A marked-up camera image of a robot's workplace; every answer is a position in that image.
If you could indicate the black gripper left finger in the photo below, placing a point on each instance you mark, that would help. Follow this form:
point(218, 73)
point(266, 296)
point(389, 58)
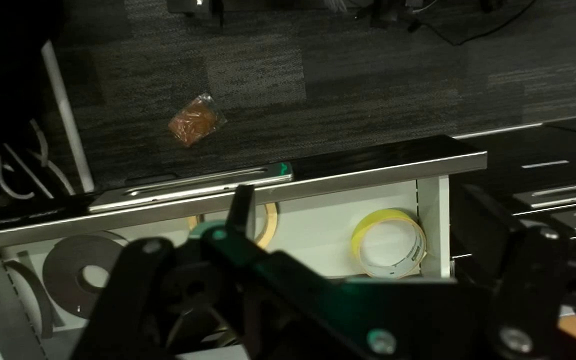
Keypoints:
point(162, 298)

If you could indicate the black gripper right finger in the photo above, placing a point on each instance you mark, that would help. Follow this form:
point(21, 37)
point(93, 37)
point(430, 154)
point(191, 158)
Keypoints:
point(523, 262)

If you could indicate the black drawer cabinet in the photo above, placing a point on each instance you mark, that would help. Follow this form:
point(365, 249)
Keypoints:
point(530, 179)

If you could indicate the white open drawer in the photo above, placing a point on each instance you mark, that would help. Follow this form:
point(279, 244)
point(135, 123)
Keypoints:
point(321, 202)

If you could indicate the tan masking tape roll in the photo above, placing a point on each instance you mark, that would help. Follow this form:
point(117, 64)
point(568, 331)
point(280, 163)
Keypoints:
point(271, 224)

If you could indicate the yellow tape roll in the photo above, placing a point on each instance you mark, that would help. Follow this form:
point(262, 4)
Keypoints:
point(389, 244)

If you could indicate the grey tape roll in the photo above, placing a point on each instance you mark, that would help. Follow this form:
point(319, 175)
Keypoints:
point(78, 266)

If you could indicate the orange snack packet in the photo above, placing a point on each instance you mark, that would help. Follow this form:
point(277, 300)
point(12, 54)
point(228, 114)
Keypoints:
point(196, 121)

